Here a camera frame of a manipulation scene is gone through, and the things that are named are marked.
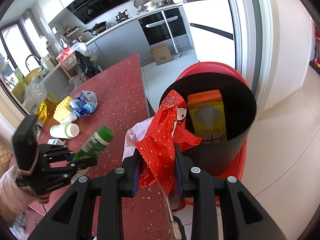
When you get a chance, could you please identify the white wall cabinets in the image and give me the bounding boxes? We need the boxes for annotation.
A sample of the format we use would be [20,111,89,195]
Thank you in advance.
[37,0,86,24]

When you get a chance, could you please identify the black trash bin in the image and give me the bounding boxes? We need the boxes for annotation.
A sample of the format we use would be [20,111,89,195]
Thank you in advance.
[158,74,258,178]

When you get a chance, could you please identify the person's left forearm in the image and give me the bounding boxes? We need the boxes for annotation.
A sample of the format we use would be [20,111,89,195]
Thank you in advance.
[0,166,36,227]

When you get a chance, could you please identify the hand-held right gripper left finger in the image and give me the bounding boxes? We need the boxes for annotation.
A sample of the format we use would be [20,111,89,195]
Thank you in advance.
[27,150,143,240]

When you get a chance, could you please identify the white refrigerator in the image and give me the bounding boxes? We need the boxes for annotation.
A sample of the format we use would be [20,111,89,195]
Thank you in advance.
[179,0,236,63]

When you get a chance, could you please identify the steel cooking pot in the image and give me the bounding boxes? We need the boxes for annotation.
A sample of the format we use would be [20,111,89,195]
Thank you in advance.
[115,9,129,22]

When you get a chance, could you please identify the sliding door frame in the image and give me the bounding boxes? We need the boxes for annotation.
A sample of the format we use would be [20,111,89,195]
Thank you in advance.
[221,0,273,98]

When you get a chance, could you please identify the black plastic bag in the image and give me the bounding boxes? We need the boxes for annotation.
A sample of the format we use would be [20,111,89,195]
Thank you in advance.
[74,50,101,82]

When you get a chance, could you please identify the white stick mop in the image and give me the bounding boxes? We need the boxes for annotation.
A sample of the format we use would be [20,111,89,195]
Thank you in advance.
[146,10,183,60]

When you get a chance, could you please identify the blue plastic bag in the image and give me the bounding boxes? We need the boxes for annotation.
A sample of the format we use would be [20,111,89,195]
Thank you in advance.
[69,90,98,118]

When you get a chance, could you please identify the kitchen window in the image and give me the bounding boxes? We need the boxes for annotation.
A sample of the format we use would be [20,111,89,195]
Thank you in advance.
[0,22,38,81]

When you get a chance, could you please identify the small white carton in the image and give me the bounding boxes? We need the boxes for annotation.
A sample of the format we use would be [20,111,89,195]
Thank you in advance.
[47,138,67,146]

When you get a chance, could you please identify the gold foil bag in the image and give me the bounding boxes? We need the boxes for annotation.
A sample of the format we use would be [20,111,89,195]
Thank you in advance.
[35,99,53,123]

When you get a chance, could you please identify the kitchen faucet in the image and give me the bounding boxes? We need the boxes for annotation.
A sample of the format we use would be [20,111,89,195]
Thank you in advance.
[25,54,44,71]

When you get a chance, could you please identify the grey kitchen counter cabinets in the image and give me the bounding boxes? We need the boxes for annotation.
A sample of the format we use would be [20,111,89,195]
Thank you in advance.
[85,4,190,67]

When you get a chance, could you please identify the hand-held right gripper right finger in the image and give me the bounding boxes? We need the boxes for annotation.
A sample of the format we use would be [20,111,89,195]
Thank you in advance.
[174,142,288,240]

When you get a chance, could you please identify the green plastic crate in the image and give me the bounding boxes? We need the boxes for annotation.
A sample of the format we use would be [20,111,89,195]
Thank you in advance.
[12,82,27,101]

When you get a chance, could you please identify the clear plastic bag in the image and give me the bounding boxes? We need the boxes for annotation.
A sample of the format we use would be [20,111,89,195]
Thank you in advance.
[23,78,48,108]

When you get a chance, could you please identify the white bottle with green band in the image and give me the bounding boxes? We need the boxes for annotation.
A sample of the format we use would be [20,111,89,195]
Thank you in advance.
[50,123,80,139]

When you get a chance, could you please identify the red polka dot wrapper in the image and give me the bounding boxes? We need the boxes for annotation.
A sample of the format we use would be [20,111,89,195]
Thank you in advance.
[122,90,203,197]

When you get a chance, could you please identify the yellow basin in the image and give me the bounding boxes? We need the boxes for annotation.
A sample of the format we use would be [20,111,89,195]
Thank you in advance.
[23,67,43,86]

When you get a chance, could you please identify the green plastic bottle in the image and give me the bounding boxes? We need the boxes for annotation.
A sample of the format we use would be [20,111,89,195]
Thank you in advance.
[71,126,115,161]

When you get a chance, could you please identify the cardboard box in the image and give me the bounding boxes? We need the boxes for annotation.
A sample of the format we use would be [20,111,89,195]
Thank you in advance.
[150,43,174,66]

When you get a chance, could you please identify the black wok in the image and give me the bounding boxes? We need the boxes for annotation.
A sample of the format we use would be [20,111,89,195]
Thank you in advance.
[83,21,108,36]

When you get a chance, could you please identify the white plastic basket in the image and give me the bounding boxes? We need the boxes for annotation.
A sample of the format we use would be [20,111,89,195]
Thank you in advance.
[55,47,78,71]

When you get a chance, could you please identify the yellow corrugated cup liner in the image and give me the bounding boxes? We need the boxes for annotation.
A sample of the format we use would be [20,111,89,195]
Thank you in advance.
[53,96,76,123]

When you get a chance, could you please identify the black range hood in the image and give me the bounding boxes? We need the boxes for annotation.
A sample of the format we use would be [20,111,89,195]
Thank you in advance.
[66,0,130,25]

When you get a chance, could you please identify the black built-in oven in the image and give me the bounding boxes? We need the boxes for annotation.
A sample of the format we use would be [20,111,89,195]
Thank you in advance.
[138,7,188,46]

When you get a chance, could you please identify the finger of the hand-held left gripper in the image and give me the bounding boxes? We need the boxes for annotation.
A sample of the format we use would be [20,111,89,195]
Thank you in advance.
[41,144,76,163]
[48,157,98,181]

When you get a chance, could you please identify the red plastic stool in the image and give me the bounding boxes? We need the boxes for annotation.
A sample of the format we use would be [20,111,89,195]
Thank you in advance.
[172,61,250,212]

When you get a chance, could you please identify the orange yellow snack box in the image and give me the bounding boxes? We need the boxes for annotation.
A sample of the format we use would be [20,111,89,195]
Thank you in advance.
[187,89,228,144]

